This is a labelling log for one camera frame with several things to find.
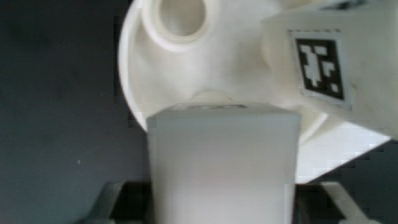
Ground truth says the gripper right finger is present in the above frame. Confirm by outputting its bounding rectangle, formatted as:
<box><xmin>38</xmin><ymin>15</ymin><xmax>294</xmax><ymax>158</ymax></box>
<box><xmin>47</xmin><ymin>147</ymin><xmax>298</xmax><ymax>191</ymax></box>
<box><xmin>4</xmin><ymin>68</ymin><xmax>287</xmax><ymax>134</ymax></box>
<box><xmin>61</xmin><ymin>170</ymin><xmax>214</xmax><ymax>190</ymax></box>
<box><xmin>294</xmin><ymin>182</ymin><xmax>383</xmax><ymax>224</ymax></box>

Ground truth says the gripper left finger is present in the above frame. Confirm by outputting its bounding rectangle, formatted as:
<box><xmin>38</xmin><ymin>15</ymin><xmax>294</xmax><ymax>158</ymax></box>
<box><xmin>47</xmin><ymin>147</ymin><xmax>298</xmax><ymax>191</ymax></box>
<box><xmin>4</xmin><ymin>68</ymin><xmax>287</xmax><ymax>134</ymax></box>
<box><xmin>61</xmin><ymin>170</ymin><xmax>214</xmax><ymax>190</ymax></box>
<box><xmin>77</xmin><ymin>181</ymin><xmax>152</xmax><ymax>224</ymax></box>

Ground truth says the white round stool seat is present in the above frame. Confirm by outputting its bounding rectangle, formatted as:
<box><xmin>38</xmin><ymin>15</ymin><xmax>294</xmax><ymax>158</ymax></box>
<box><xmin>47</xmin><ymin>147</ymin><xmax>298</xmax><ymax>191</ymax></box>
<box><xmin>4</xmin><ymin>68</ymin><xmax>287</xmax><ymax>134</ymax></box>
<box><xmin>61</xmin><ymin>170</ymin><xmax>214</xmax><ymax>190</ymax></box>
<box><xmin>120</xmin><ymin>0</ymin><xmax>393</xmax><ymax>183</ymax></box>

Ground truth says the white stool leg with tag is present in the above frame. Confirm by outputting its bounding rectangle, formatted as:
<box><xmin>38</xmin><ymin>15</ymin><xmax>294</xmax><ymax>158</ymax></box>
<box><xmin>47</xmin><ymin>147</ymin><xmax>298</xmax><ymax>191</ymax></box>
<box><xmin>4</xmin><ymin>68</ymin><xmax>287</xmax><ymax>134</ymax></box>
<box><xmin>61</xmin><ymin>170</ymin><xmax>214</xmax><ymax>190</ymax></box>
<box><xmin>262</xmin><ymin>0</ymin><xmax>398</xmax><ymax>140</ymax></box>

